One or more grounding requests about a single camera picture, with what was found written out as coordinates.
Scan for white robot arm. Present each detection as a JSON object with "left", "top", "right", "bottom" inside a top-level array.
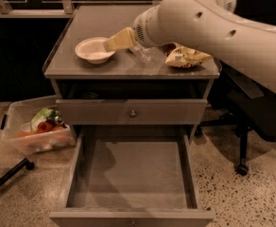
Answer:
[{"left": 104, "top": 0, "right": 276, "bottom": 94}]

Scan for yellow chip bag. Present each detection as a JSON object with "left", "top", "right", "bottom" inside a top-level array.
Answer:
[{"left": 165, "top": 46, "right": 212, "bottom": 68}]

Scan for orange items in bin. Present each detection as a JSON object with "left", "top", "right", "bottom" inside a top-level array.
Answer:
[{"left": 18, "top": 121, "right": 64, "bottom": 137}]

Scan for black chair leg with caster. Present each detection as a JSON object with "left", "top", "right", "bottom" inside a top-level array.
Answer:
[{"left": 0, "top": 158, "right": 35, "bottom": 187}]

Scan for black office chair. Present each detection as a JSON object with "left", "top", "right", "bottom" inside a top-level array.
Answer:
[{"left": 196, "top": 0, "right": 276, "bottom": 176}]

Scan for open grey drawer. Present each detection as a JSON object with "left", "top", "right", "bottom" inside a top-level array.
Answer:
[{"left": 50, "top": 126, "right": 215, "bottom": 227}]

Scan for closed grey drawer with knob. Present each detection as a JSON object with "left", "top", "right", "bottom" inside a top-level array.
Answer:
[{"left": 56, "top": 99, "right": 207, "bottom": 125}]

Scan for green packet in bin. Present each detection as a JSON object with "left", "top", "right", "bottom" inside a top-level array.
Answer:
[{"left": 30, "top": 108, "right": 61, "bottom": 131}]

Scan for clear plastic water bottle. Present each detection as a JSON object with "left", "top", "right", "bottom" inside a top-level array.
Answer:
[{"left": 129, "top": 44, "right": 156, "bottom": 64}]

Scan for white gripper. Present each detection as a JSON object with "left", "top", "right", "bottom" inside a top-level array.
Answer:
[{"left": 103, "top": 6, "right": 164, "bottom": 52}]

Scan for white paper bowl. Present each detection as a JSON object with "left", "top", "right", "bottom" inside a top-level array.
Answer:
[{"left": 75, "top": 37, "right": 114, "bottom": 64}]

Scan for grey drawer cabinet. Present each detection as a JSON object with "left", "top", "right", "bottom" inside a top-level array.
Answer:
[{"left": 42, "top": 4, "right": 222, "bottom": 227}]

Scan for clear plastic storage bin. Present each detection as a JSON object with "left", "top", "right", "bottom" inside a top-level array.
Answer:
[{"left": 1, "top": 96, "right": 76, "bottom": 155}]

